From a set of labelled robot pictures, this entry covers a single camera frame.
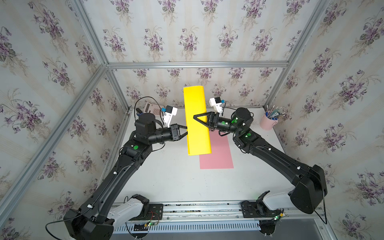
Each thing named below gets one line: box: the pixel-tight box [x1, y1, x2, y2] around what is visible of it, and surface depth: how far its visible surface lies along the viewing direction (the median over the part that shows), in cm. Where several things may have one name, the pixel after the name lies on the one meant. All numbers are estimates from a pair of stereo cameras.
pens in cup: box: [265, 104, 286, 121], surface depth 103 cm
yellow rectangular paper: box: [183, 85, 212, 156], surface depth 62 cm
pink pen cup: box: [259, 112, 279, 131], surface depth 104 cm
